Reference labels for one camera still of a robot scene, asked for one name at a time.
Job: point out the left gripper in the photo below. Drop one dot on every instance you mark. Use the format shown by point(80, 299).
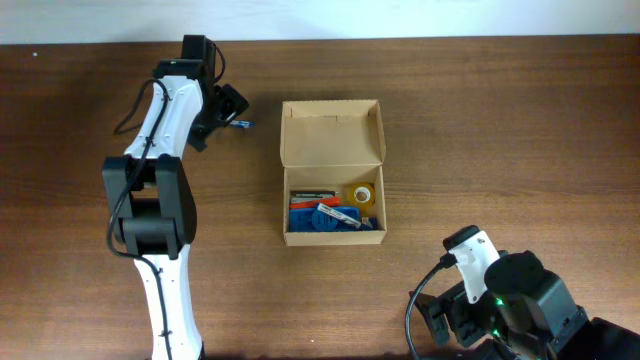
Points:
point(220, 111)

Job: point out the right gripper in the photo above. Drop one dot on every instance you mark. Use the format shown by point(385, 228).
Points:
point(439, 319)

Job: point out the blue ballpoint pen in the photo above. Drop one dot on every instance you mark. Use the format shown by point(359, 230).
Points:
point(241, 124)

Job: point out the white blue staples box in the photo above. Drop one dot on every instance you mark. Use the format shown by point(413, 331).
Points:
point(368, 224)

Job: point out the cardboard box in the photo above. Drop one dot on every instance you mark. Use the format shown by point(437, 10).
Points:
point(334, 145)

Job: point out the yellow tape roll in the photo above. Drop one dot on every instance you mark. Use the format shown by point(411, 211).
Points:
point(361, 195)

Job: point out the blue whiteboard marker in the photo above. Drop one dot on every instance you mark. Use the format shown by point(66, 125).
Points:
point(338, 215)

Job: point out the blue plastic tray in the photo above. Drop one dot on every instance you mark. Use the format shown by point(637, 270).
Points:
point(311, 220)

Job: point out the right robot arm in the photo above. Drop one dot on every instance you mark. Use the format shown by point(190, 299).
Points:
point(514, 308)

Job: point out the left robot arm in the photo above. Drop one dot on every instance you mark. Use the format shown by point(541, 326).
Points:
point(153, 215)

